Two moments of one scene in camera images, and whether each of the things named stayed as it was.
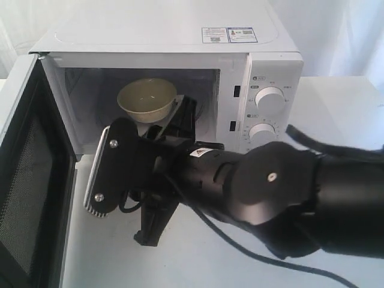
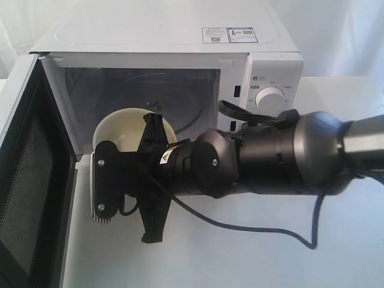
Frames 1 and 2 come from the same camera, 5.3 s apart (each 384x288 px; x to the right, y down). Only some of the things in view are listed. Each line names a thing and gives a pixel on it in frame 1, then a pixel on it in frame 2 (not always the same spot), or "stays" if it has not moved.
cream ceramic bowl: (147, 100) -> (124, 129)
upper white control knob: (269, 101) stays
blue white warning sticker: (228, 35) stays
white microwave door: (38, 165) stays
